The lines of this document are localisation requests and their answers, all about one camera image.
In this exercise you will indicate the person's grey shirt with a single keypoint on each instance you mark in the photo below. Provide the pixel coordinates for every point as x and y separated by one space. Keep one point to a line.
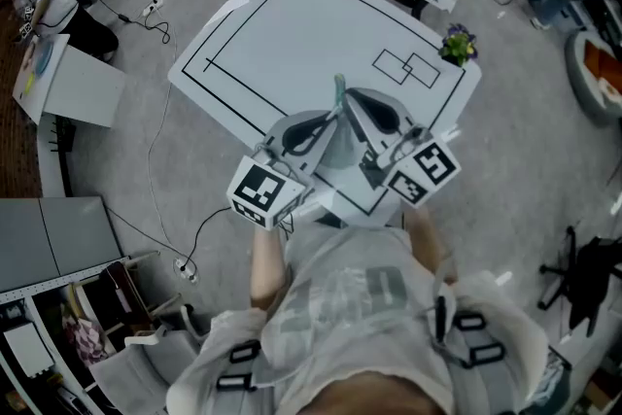
350 306

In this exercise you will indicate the grey teal pouch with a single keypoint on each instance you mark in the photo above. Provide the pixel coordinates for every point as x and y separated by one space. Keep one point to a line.
342 150

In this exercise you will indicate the small white side table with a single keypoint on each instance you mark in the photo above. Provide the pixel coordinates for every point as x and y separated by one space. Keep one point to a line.
82 87

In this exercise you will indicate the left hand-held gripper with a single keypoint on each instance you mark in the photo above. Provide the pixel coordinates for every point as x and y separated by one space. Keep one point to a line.
291 131

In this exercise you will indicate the white power strip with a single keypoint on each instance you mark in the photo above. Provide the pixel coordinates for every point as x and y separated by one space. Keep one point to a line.
153 7

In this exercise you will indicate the white flat box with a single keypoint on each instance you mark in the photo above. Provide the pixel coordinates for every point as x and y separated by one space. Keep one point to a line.
26 350

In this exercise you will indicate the grey cabinet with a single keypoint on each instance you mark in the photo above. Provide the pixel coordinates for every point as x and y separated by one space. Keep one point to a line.
48 238

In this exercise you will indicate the purple flower plant pot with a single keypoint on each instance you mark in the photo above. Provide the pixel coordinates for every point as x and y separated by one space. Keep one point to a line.
458 46

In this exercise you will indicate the person's right forearm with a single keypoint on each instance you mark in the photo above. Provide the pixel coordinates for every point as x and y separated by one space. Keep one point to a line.
427 243

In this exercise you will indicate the white chair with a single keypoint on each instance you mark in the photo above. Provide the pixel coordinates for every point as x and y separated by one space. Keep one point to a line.
146 355

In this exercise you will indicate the white paper strip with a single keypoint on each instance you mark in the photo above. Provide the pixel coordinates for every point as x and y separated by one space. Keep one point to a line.
239 2

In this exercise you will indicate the round grey bin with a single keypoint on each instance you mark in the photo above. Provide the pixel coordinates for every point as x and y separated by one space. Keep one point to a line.
590 73

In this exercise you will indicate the white storage shelf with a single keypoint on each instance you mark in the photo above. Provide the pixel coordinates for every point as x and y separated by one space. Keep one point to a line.
58 340

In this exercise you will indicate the blue plate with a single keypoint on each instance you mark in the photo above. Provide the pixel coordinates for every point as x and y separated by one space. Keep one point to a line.
43 57

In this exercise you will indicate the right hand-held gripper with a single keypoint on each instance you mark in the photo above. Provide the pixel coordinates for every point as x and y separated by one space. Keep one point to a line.
384 112

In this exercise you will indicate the white floor socket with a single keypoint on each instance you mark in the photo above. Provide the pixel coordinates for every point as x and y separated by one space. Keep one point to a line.
185 269

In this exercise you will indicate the person's left forearm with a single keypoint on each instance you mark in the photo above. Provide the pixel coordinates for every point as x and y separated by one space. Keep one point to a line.
267 262

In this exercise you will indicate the black office chair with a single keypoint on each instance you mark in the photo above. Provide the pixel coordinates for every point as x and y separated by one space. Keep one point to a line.
595 272

